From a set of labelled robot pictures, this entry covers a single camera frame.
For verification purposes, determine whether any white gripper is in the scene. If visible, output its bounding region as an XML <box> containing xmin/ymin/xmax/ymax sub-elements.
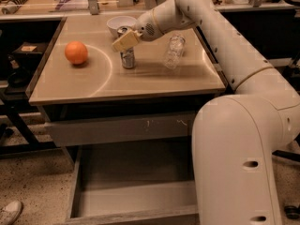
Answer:
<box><xmin>112</xmin><ymin>9</ymin><xmax>163</xmax><ymax>52</ymax></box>

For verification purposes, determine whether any black box on shelf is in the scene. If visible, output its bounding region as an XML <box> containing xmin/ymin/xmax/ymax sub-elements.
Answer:
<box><xmin>12</xmin><ymin>42</ymin><xmax>48</xmax><ymax>68</ymax></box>

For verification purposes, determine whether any open grey middle drawer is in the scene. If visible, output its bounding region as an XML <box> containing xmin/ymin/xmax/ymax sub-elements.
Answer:
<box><xmin>64</xmin><ymin>138</ymin><xmax>200</xmax><ymax>225</ymax></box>

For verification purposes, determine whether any orange fruit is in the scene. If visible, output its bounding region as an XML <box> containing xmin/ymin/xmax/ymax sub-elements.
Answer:
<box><xmin>65</xmin><ymin>41</ymin><xmax>88</xmax><ymax>65</ymax></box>

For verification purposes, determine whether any clear plastic bottle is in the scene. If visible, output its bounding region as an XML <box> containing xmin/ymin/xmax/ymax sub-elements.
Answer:
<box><xmin>163</xmin><ymin>34</ymin><xmax>186</xmax><ymax>69</ymax></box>

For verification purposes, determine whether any grey drawer cabinet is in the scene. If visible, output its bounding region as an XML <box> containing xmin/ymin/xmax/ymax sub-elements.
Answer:
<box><xmin>25</xmin><ymin>10</ymin><xmax>228</xmax><ymax>161</ymax></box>

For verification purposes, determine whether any grey top drawer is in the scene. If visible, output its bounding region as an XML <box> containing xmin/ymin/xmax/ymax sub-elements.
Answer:
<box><xmin>45</xmin><ymin>112</ymin><xmax>196</xmax><ymax>147</ymax></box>

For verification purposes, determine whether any white bowl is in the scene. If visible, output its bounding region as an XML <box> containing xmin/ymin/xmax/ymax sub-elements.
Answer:
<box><xmin>107</xmin><ymin>16</ymin><xmax>137</xmax><ymax>38</ymax></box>

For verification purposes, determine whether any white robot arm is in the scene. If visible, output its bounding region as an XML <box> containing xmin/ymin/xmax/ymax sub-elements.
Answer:
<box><xmin>112</xmin><ymin>0</ymin><xmax>300</xmax><ymax>225</ymax></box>

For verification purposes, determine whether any silver redbull can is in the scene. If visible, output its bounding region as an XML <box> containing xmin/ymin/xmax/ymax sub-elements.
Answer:
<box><xmin>117</xmin><ymin>26</ymin><xmax>135</xmax><ymax>69</ymax></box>

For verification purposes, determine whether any white shoe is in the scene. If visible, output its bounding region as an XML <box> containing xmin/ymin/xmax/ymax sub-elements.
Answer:
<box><xmin>0</xmin><ymin>201</ymin><xmax>23</xmax><ymax>225</ymax></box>

